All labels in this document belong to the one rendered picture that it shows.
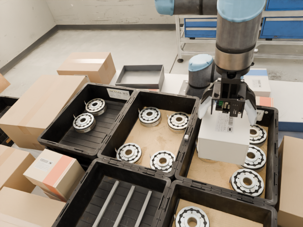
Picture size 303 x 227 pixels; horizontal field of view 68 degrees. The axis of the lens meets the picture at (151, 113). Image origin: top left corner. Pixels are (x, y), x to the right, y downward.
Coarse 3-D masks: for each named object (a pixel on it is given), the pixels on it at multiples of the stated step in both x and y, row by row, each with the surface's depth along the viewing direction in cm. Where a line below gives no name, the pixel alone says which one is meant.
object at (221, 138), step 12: (204, 120) 60; (216, 120) 59; (228, 120) 59; (240, 120) 58; (204, 132) 57; (216, 132) 57; (228, 132) 56; (240, 132) 56; (204, 144) 58; (216, 144) 56; (228, 144) 55; (240, 144) 53; (204, 156) 61; (216, 156) 60; (228, 156) 58; (240, 156) 57
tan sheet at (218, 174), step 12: (264, 144) 87; (192, 168) 84; (204, 168) 84; (216, 168) 83; (228, 168) 82; (264, 168) 80; (204, 180) 80; (216, 180) 80; (228, 180) 79; (264, 180) 77; (264, 192) 74
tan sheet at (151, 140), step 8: (168, 112) 107; (136, 128) 103; (144, 128) 102; (152, 128) 101; (160, 128) 101; (168, 128) 100; (128, 136) 100; (136, 136) 99; (144, 136) 99; (152, 136) 98; (160, 136) 97; (168, 136) 97; (176, 136) 96; (144, 144) 96; (152, 144) 95; (160, 144) 95; (168, 144) 94; (176, 144) 93; (144, 152) 93; (152, 152) 92; (176, 152) 90; (144, 160) 90
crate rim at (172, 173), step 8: (136, 96) 103; (176, 96) 100; (184, 96) 99; (192, 96) 98; (128, 104) 100; (192, 112) 91; (120, 120) 96; (192, 120) 88; (112, 136) 89; (184, 136) 83; (104, 144) 86; (184, 144) 81; (112, 160) 80; (120, 160) 80; (176, 160) 78; (144, 168) 76; (152, 168) 75; (168, 176) 73
